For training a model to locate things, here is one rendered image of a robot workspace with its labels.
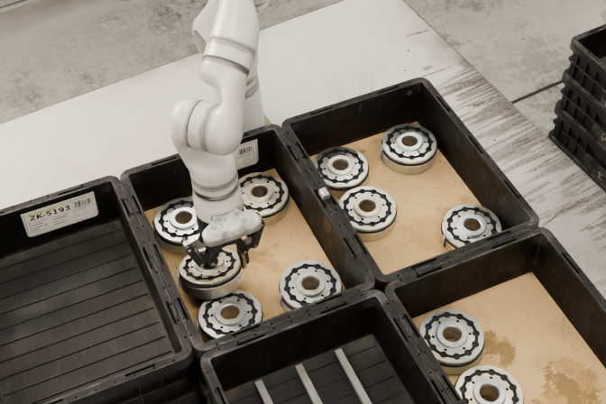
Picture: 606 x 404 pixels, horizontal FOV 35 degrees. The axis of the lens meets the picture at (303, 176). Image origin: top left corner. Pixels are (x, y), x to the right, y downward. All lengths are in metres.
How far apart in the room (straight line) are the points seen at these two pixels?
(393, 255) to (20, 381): 0.64
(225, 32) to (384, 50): 0.92
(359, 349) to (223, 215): 0.31
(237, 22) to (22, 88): 2.02
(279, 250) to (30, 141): 0.68
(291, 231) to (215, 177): 0.33
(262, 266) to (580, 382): 0.54
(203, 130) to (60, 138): 0.80
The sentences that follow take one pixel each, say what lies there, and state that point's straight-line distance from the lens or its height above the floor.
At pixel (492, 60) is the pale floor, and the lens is 3.35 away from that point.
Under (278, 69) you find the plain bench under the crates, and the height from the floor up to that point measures 0.70.
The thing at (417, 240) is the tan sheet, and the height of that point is 0.83.
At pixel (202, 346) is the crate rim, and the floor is 0.93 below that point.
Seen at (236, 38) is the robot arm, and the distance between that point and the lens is 1.37.
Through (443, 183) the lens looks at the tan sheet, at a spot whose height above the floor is 0.83.
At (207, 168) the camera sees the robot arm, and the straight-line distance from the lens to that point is 1.41.
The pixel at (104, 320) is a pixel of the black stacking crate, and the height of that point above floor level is 0.83.
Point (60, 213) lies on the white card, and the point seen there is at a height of 0.89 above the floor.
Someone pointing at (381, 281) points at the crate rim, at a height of 0.93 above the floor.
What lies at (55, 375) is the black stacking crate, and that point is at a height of 0.83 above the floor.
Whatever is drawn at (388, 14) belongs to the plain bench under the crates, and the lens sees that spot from 2.36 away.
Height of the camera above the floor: 2.15
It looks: 47 degrees down
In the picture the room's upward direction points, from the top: 1 degrees counter-clockwise
